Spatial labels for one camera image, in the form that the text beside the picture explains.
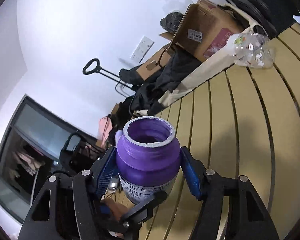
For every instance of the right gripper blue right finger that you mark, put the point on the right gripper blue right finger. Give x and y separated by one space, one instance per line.
194 173

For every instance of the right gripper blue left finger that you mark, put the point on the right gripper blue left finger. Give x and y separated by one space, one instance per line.
104 170

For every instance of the purple cup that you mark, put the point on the purple cup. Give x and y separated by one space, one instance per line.
148 157

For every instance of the person's left hand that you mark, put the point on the person's left hand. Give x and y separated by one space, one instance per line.
117 209

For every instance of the black stroller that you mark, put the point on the black stroller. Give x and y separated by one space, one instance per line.
75 160

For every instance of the pink bag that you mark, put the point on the pink bag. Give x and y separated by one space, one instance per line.
104 128

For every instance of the black framed glass door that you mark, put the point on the black framed glass door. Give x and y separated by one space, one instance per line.
33 139

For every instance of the olive slatted folding table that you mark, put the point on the olive slatted folding table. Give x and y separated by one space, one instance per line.
247 122

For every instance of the black clothes pile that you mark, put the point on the black clothes pile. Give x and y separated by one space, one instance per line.
147 96

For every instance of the beige rolled bag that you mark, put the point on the beige rolled bag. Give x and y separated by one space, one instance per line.
214 64

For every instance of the left cardboard box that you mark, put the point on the left cardboard box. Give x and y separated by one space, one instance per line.
156 62

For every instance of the clear plastic bottle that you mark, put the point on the clear plastic bottle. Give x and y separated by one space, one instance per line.
251 50

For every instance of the open cardboard box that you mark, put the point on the open cardboard box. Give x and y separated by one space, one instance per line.
204 29

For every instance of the dark furry hat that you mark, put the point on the dark furry hat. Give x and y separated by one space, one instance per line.
171 22

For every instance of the black trolley handle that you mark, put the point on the black trolley handle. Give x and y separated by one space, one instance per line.
94 67

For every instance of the wall socket strip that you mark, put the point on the wall socket strip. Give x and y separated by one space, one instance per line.
141 50

